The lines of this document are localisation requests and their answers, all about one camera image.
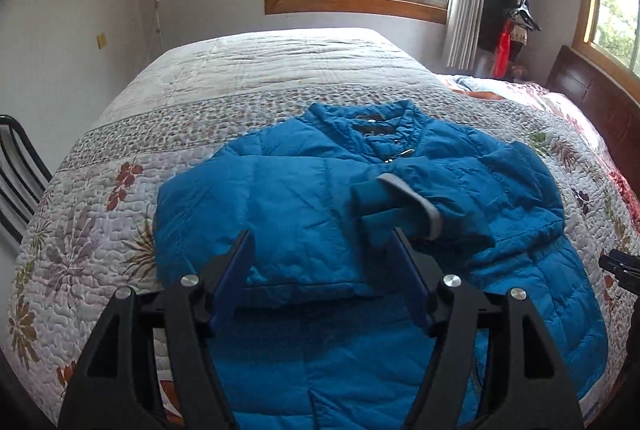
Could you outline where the blue puffer jacket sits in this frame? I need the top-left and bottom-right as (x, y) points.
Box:
(152, 100), (608, 430)

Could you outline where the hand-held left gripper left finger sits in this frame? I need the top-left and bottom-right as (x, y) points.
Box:
(59, 230), (256, 430)

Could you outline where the patterned pillow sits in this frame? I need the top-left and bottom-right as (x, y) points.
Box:
(435, 72), (551, 103)

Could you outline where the black metal chair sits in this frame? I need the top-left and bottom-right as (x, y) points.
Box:
(0, 114), (53, 245)

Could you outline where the black hanging garment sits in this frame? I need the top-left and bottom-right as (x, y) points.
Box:
(478, 0), (516, 53)

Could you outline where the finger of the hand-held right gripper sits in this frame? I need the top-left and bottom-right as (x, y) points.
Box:
(598, 250), (640, 295)

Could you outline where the floral quilted bedspread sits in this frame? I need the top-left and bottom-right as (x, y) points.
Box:
(10, 27), (640, 428)

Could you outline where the red hanging cloth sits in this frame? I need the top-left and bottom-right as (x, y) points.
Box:
(491, 22), (513, 79)

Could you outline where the coat rack with hangers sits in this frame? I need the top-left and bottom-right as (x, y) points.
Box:
(506, 0), (543, 80)

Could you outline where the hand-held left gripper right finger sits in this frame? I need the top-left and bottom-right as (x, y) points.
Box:
(390, 227), (586, 430)

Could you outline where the dark wooden headboard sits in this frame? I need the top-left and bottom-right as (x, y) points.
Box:
(545, 44), (640, 198)

